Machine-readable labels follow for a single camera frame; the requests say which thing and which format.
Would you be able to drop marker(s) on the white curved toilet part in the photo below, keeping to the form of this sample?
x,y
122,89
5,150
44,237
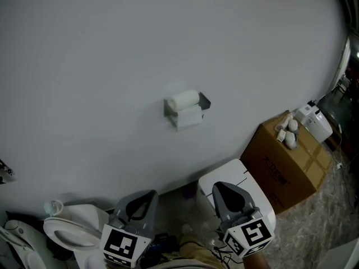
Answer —
x,y
19,242

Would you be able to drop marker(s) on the person's khaki trousers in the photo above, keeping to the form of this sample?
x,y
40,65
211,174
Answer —
x,y
193,252

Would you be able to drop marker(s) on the white stuffed plastic bag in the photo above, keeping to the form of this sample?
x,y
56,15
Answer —
x,y
293,125

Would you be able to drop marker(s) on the white boxy appliance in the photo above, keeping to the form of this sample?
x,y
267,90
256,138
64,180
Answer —
x,y
314,120

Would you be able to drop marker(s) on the grey metal toilet paper holder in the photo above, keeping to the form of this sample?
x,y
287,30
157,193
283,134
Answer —
x,y
206,102

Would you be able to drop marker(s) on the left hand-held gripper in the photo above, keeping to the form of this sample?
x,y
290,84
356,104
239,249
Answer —
x,y
120,244

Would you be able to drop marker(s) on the black and white patterned object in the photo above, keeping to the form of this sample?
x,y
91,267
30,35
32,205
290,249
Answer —
x,y
5,172

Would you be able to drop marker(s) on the white door frame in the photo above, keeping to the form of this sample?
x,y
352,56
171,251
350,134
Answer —
x,y
343,63

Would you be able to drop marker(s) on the grey stuffed plastic bag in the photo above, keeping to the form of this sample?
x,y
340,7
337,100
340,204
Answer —
x,y
291,140

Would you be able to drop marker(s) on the white toilet paper roll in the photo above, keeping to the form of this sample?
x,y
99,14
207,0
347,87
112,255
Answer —
x,y
185,101

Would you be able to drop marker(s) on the beige rolled packet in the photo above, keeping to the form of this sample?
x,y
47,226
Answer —
x,y
282,122

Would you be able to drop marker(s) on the person's right forearm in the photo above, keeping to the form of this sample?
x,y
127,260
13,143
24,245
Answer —
x,y
256,260

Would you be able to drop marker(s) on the small white carton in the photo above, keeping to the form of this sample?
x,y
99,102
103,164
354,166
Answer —
x,y
281,135

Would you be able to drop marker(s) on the large brown cardboard box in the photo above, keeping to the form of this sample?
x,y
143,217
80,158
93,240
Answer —
x,y
283,164

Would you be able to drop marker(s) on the black electronic device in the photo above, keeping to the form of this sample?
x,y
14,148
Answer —
x,y
161,242

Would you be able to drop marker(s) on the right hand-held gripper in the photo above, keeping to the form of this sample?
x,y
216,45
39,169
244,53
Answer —
x,y
248,238

